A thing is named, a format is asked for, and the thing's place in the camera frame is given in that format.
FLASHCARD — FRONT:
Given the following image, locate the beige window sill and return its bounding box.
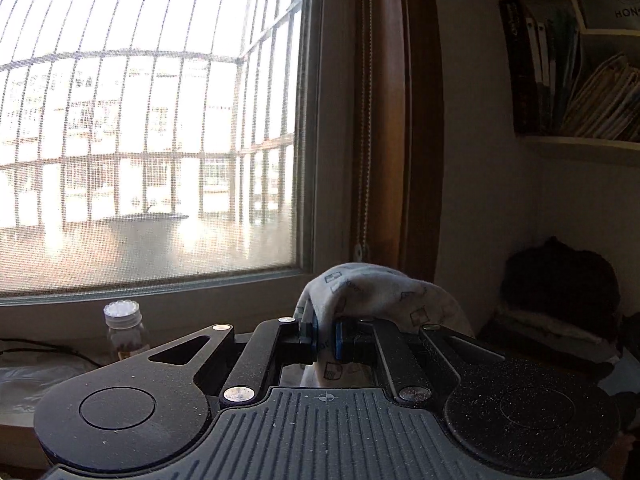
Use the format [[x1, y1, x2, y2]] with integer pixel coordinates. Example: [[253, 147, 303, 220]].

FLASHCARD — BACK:
[[0, 269, 326, 331]]

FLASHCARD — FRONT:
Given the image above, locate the black cable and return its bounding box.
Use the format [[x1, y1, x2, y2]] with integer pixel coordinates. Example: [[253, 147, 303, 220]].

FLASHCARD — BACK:
[[0, 337, 101, 367]]

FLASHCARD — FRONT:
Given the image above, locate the beige wall shelf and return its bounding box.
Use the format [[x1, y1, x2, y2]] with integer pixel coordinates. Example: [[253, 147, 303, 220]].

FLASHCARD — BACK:
[[500, 0, 640, 167]]

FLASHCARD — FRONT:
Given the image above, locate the window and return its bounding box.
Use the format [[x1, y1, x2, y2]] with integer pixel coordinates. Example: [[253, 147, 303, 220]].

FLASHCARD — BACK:
[[0, 0, 323, 306]]

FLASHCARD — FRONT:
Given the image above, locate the glass jar with white lid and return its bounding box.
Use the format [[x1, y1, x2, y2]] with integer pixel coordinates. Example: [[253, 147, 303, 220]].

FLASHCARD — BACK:
[[103, 299, 151, 364]]

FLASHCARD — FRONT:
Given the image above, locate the brown wooden window trim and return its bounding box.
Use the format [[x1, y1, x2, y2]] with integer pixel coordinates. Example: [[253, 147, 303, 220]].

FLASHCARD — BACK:
[[352, 0, 446, 286]]

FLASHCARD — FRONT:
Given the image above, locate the clear plastic bag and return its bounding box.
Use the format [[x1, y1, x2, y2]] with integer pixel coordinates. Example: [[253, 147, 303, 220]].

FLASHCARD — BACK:
[[0, 351, 98, 413]]

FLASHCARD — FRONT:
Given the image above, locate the blind bead cord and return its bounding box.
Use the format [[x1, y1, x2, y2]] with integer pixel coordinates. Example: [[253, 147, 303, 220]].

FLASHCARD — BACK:
[[355, 0, 377, 261]]

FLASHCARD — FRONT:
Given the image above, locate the white patterned bed sheet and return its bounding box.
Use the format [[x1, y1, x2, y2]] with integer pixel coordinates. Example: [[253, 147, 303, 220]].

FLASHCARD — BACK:
[[292, 262, 476, 389]]

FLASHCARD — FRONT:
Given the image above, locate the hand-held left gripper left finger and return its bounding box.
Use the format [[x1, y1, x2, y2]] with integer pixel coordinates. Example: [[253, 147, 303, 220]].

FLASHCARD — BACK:
[[148, 317, 320, 404]]

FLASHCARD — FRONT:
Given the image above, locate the stack of folded dark clothes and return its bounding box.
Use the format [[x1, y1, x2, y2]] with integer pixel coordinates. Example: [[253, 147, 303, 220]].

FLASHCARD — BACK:
[[499, 236, 625, 347]]

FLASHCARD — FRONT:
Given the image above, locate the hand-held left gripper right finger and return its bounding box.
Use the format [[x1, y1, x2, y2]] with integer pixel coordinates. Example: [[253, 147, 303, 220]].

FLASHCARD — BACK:
[[331, 315, 506, 405]]

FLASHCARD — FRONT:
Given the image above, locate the row of books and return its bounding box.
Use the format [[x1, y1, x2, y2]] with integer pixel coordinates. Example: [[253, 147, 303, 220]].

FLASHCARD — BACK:
[[498, 0, 640, 142]]

